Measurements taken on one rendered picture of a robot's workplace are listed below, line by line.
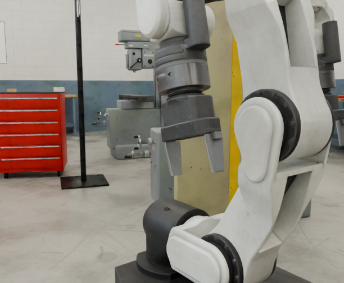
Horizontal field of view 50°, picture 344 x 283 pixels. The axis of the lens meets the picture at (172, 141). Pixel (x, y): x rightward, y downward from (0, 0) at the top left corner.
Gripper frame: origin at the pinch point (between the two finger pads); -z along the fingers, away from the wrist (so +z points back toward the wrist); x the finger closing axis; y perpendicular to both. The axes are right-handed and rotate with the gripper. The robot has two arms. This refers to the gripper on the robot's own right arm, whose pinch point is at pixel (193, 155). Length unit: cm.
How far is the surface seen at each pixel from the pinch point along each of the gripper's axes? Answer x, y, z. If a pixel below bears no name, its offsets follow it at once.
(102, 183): -327, 142, -16
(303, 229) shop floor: -126, 206, -65
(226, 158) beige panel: -96, 104, -3
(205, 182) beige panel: -103, 93, -14
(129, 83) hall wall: -719, 438, 198
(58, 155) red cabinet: -384, 119, 23
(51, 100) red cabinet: -370, 113, 86
